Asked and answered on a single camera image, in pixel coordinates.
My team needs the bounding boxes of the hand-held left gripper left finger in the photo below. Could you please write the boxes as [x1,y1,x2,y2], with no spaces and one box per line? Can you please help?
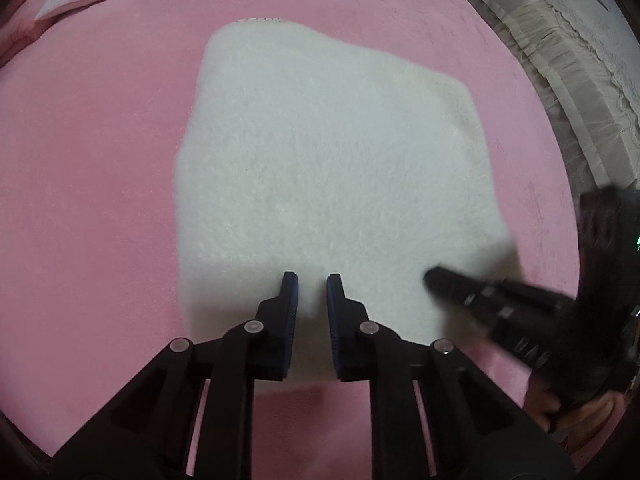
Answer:
[50,271,301,480]

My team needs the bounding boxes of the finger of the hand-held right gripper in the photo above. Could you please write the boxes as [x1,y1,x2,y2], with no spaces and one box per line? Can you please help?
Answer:
[424,266,581,318]
[470,302,576,377]

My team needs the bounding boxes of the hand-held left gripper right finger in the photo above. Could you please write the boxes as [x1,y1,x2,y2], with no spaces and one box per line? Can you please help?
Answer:
[326,273,576,480]

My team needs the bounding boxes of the white fluffy towel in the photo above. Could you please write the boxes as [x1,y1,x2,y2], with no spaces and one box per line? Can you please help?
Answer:
[172,17,521,392]

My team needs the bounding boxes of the person's right hand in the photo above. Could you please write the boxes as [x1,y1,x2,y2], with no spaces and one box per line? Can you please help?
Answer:
[524,375,628,457]

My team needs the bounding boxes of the cream lace bedding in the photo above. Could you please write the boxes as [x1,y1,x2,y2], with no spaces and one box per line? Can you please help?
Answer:
[472,0,640,196]

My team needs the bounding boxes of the pink bed sheet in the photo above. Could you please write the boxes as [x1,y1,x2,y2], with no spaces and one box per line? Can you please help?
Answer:
[0,0,587,480]

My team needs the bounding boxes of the pink folded quilt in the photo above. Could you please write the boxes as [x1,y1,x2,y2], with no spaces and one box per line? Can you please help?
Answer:
[0,0,53,63]

